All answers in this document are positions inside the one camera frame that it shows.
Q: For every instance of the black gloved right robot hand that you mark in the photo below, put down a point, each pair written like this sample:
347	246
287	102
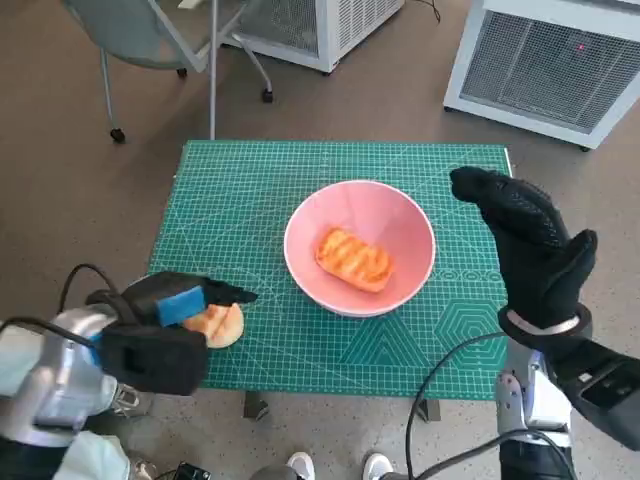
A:
540	260

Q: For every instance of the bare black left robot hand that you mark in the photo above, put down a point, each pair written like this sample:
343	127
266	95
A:
150	295

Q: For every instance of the round toy bread bun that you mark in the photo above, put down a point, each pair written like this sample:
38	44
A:
225	332

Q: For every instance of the pink bowl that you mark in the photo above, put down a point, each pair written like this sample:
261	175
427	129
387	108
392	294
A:
370	210

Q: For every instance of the long grilled toy bread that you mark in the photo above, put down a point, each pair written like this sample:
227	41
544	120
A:
355	260

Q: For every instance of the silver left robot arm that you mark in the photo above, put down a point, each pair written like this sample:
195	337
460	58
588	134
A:
55	360

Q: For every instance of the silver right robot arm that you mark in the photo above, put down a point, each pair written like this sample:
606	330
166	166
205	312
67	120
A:
520	395

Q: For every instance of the person's grey shoe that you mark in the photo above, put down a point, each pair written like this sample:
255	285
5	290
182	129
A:
131	402

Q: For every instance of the green cutting mat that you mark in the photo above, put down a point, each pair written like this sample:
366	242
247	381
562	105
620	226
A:
240	200

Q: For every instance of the large white mesh cabinet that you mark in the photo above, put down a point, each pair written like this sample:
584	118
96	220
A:
540	60

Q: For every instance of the thin metal pole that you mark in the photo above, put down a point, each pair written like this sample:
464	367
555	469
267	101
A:
213	100

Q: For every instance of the white shoe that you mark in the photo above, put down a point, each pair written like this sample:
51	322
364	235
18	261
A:
301	466
377	467

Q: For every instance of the grey-green office chair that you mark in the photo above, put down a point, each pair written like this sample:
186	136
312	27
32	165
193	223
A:
140	35

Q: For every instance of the white mesh cabinet on casters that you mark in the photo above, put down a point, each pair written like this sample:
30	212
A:
330	30

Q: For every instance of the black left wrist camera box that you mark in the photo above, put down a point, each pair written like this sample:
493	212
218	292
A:
155	360

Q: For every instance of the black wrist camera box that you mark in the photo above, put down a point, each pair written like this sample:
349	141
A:
155	360
600	390

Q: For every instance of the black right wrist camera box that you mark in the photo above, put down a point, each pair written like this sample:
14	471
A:
600	390

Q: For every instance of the black table bracket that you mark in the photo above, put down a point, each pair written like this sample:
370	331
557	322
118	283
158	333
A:
432	411
255	406

